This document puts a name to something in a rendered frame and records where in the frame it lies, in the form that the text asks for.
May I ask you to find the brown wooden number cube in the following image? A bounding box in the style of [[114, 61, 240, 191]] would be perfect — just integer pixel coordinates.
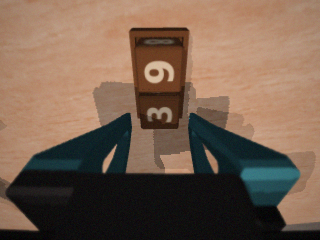
[[138, 92, 181, 129], [134, 38, 184, 93]]

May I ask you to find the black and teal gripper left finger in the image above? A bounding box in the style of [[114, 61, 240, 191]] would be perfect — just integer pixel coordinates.
[[20, 113, 132, 173]]

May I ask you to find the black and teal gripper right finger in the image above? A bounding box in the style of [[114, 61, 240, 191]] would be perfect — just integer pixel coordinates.
[[188, 113, 301, 207]]

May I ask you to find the brown wooden tray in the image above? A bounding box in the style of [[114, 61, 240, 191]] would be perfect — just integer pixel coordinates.
[[129, 27, 189, 119]]

